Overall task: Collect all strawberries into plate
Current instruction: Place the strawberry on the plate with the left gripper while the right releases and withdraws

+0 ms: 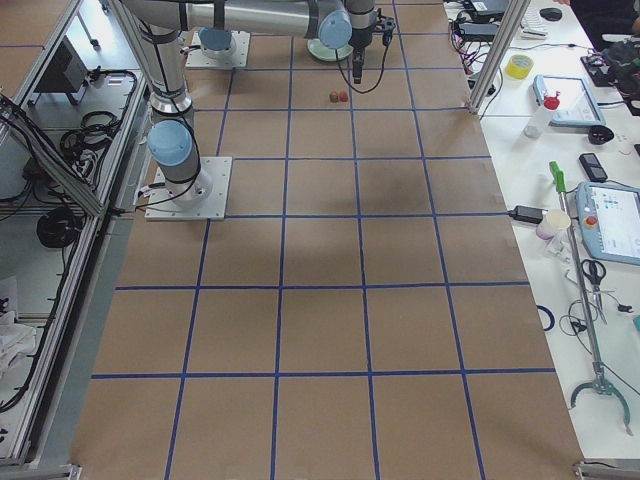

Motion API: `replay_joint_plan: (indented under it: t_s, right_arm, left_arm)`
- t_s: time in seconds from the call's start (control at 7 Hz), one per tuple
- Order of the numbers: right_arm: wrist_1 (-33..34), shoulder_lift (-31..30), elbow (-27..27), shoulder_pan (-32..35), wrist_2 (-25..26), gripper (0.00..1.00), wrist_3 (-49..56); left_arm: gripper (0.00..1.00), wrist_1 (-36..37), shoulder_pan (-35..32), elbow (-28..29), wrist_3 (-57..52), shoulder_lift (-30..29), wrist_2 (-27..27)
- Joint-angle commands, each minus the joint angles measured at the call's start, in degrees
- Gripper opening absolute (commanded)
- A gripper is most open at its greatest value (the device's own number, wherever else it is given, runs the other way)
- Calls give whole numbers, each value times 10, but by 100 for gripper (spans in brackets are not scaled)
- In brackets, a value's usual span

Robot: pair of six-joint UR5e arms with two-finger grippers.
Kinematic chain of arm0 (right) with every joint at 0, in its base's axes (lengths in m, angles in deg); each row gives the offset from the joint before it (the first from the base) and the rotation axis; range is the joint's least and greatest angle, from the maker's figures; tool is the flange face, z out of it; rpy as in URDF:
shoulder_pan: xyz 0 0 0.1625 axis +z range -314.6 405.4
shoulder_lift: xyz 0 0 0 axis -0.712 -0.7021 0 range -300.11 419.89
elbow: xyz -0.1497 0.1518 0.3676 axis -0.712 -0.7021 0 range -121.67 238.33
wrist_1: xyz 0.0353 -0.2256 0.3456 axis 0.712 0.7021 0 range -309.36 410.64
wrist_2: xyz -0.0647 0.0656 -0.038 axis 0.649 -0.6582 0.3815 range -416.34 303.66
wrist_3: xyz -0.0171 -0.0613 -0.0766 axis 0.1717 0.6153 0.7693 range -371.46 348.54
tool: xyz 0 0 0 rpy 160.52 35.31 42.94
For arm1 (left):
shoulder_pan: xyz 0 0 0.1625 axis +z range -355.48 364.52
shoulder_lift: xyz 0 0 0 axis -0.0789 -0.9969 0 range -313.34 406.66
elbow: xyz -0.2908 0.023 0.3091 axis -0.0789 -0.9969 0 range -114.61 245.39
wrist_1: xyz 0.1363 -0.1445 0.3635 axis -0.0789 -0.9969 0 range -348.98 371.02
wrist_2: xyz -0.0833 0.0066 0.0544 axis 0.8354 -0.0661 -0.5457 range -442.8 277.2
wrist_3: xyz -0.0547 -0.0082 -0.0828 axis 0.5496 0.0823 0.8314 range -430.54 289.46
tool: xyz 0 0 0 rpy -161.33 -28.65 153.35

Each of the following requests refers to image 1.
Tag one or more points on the black phone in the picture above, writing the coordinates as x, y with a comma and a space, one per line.
593, 168

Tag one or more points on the light green plate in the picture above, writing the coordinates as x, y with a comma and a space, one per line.
328, 55

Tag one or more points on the aluminium frame post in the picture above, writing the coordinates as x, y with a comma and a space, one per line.
508, 27

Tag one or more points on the black small bowl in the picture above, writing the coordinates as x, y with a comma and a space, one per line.
600, 135

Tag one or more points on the white crumpled cloth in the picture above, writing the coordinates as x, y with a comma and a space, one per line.
17, 340

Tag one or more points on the teach pendant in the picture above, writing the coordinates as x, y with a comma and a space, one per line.
577, 104
609, 221

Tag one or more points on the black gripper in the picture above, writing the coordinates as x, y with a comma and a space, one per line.
359, 38

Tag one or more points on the yellow tape roll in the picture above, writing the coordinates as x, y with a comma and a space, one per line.
519, 66

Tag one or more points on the blue tape roll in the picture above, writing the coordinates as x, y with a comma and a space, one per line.
550, 322

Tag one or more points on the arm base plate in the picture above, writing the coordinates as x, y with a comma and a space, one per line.
206, 199
234, 57

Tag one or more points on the teach pendant near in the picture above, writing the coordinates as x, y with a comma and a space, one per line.
609, 221

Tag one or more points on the teach pendant far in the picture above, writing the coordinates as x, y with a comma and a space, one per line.
577, 104

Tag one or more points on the black handled scissors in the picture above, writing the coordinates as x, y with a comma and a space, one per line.
595, 272

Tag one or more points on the clear bottle red cap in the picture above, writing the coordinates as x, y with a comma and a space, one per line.
541, 119

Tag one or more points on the black power adapter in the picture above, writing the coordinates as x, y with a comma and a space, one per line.
527, 214

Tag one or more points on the white paper cup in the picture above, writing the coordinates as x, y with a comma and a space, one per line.
553, 222

